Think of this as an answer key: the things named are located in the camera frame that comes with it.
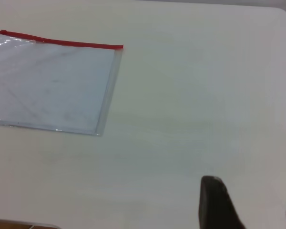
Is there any clear plastic red-zip bag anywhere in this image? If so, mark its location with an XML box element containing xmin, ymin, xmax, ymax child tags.
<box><xmin>0</xmin><ymin>28</ymin><xmax>124</xmax><ymax>137</ymax></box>

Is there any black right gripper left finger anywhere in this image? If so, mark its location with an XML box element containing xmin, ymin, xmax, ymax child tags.
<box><xmin>197</xmin><ymin>176</ymin><xmax>246</xmax><ymax>229</ymax></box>

